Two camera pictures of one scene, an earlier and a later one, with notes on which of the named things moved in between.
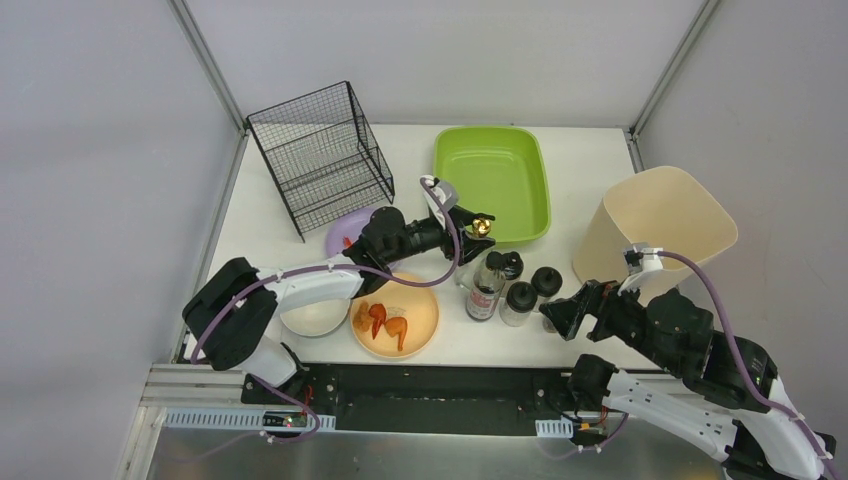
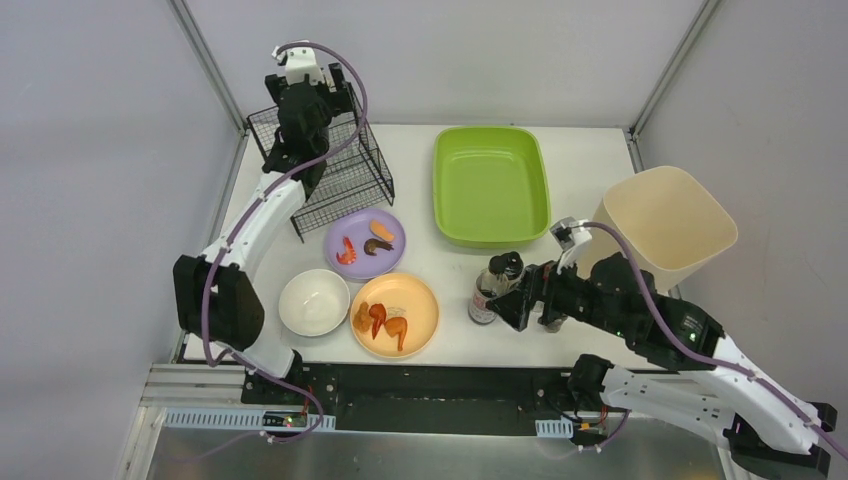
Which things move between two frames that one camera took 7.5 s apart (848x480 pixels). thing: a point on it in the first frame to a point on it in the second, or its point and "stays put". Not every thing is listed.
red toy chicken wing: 378,313 stays put
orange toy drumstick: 397,326 stays put
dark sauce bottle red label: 485,294 stays put
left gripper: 460,235 to 304,85
